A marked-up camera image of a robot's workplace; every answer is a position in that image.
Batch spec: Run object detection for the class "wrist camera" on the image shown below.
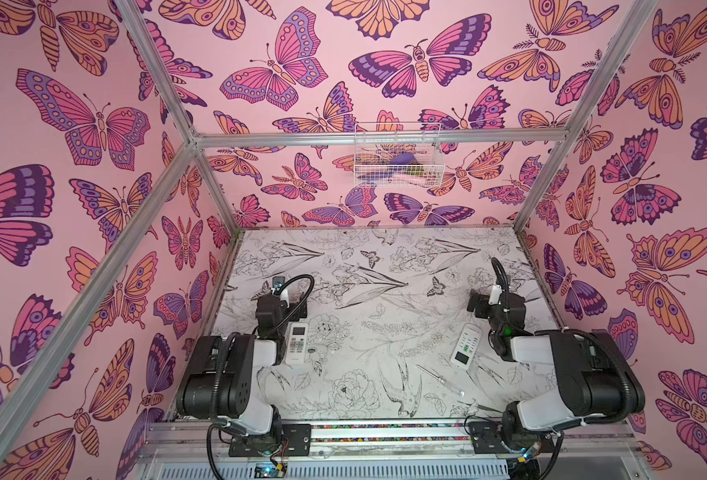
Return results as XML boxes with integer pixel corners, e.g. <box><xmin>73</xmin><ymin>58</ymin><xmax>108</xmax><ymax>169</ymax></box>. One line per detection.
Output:
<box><xmin>489</xmin><ymin>284</ymin><xmax>503</xmax><ymax>305</ymax></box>
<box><xmin>272</xmin><ymin>276</ymin><xmax>287</xmax><ymax>296</ymax></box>

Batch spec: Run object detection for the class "clear handle screwdriver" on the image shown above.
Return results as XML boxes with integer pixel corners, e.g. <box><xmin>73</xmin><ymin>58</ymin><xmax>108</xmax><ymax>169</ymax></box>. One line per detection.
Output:
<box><xmin>419</xmin><ymin>365</ymin><xmax>465</xmax><ymax>397</ymax></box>

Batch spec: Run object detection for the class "white remote with display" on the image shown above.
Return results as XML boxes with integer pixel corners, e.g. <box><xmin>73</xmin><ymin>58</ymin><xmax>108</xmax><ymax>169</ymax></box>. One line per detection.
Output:
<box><xmin>449</xmin><ymin>323</ymin><xmax>481</xmax><ymax>371</ymax></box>

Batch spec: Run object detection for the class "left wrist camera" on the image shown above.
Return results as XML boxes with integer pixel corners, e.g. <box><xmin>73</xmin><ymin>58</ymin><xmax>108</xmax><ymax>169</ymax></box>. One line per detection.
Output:
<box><xmin>272</xmin><ymin>276</ymin><xmax>287</xmax><ymax>296</ymax></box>

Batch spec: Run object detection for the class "white wire basket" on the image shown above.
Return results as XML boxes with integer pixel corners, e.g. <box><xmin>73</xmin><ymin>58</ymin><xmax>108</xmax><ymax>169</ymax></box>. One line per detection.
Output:
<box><xmin>351</xmin><ymin>127</ymin><xmax>445</xmax><ymax>189</ymax></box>

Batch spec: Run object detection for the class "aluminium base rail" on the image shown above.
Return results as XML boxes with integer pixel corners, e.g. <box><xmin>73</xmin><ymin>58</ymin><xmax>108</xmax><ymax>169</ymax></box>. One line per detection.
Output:
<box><xmin>138</xmin><ymin>418</ymin><xmax>651</xmax><ymax>479</ymax></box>

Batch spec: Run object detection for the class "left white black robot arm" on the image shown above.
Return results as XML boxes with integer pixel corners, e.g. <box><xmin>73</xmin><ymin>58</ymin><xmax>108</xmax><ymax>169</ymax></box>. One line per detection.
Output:
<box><xmin>176</xmin><ymin>293</ymin><xmax>290</xmax><ymax>442</ymax></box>

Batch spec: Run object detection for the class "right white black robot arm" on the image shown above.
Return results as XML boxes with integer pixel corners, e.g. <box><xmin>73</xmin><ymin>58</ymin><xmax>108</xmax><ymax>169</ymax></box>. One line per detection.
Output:
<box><xmin>467</xmin><ymin>290</ymin><xmax>645</xmax><ymax>450</ymax></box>

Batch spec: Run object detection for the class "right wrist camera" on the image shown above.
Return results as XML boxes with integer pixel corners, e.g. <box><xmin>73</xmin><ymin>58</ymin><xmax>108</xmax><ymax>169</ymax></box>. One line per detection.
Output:
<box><xmin>489</xmin><ymin>284</ymin><xmax>503</xmax><ymax>305</ymax></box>

